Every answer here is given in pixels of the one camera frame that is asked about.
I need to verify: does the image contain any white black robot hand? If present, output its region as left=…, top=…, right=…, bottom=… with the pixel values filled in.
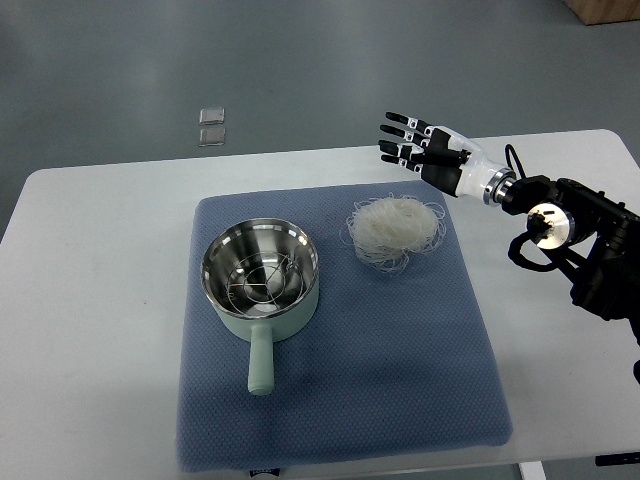
left=378, top=112, right=516, bottom=206

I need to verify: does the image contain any white vermicelli bundle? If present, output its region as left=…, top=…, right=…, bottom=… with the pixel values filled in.
left=339, top=194, right=447, bottom=274

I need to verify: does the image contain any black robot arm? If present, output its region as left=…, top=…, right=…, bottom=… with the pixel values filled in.
left=495, top=176, right=639, bottom=337

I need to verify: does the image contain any mint green steel pot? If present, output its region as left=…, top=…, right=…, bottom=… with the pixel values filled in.
left=201, top=218, right=320, bottom=396

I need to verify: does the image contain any blue textured mat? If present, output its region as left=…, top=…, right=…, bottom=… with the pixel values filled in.
left=176, top=181, right=512, bottom=472

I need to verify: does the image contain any upper floor metal plate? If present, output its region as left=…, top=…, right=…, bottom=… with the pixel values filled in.
left=199, top=107, right=225, bottom=125

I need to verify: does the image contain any white table leg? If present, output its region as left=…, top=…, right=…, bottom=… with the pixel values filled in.
left=518, top=461, right=547, bottom=480

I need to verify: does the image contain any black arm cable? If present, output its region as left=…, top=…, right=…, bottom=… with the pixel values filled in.
left=503, top=143, right=527, bottom=180

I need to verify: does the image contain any wire steaming rack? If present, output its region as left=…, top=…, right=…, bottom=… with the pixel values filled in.
left=226, top=252, right=305, bottom=306

